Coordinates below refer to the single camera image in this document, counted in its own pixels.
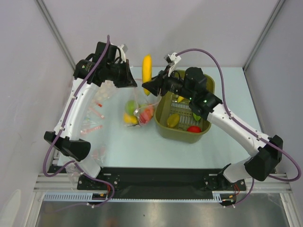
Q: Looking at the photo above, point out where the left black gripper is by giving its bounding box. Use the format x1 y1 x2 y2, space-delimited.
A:
106 59 137 88

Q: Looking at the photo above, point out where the long yellow banana toy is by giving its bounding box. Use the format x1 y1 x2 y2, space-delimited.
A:
142 54 152 83

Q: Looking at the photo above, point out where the red mango toy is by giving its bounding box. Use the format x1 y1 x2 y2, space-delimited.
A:
139 106 154 124

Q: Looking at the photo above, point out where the clear zip top bag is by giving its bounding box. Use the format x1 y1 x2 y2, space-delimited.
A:
123 87 161 127

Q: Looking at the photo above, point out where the green cabbage toy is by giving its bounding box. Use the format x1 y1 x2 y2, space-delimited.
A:
125 100 138 115

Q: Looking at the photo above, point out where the olive green plastic bin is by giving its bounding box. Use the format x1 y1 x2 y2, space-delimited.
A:
155 67 214 143

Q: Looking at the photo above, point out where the yellow lemon toy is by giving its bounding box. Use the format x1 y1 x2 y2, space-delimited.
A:
123 113 138 125

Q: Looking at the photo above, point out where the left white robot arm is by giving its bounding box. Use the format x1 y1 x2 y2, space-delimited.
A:
44 41 137 189

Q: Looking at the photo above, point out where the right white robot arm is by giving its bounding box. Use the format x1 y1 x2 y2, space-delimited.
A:
142 67 283 190

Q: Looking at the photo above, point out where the pile of zip bags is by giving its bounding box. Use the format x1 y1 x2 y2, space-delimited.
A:
60 81 116 174

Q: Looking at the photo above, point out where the small yellow banana toy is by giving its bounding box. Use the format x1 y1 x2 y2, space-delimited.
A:
177 96 185 103

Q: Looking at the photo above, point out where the yellow starfruit toy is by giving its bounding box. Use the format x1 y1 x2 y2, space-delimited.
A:
167 113 180 128

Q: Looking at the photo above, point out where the red tomato toy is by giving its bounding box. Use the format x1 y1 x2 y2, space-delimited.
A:
187 126 202 133

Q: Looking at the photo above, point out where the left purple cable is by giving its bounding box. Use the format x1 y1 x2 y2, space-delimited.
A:
42 35 116 209

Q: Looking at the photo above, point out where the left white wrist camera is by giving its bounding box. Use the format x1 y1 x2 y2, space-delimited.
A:
118 44 128 58

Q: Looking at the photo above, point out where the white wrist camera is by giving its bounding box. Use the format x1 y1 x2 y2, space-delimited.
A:
164 52 181 77
118 44 128 58

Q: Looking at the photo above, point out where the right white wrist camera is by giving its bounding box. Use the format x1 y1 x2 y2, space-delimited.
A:
164 52 181 77

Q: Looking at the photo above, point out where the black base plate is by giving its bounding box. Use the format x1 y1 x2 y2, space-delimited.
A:
47 166 275 199

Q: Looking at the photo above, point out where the white slotted cable duct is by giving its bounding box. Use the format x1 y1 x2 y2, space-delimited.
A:
43 192 112 202

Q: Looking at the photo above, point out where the aluminium frame rail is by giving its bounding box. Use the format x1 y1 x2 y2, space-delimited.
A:
34 174 291 193

